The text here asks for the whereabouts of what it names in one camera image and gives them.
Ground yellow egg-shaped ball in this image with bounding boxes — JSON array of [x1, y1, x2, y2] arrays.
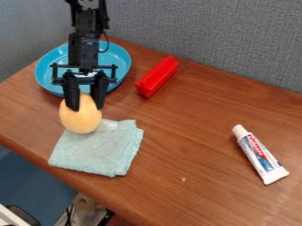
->
[[59, 93, 101, 134]]

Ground black cable under table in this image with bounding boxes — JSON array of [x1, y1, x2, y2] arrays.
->
[[64, 204, 76, 226]]

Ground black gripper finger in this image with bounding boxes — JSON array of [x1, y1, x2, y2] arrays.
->
[[91, 73, 108, 109], [63, 75, 80, 111]]

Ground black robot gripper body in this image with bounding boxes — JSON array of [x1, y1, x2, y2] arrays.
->
[[51, 33, 117, 87]]

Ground red plastic block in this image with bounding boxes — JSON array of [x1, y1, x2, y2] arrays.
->
[[136, 56, 179, 99]]

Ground white toothpaste tube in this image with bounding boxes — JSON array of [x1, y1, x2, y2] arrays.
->
[[232, 124, 288, 185]]

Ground light blue folded cloth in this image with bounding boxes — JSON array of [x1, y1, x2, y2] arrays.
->
[[48, 119, 144, 177]]

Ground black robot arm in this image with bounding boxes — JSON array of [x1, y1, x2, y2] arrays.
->
[[51, 0, 117, 111]]

